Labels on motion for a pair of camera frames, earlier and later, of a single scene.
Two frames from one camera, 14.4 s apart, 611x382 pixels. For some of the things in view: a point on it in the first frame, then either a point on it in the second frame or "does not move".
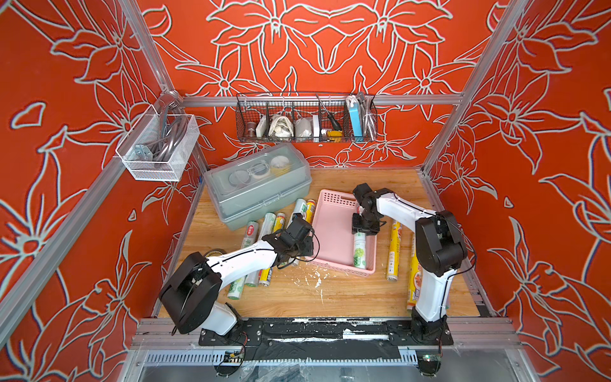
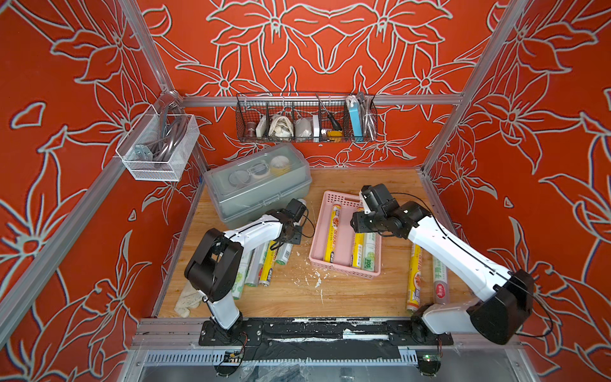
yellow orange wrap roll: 415,284 does not move
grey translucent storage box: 266,181 does not move
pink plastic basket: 333,244 does not move
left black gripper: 309,247 -> 297,237
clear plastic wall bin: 159,146 does not move
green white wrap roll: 359,251 -> 370,251
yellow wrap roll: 395,246 -> 357,251
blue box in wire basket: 356,118 does not move
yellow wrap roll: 309,211 -> 333,235
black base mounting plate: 422,332 does not move
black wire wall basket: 307,118 does not move
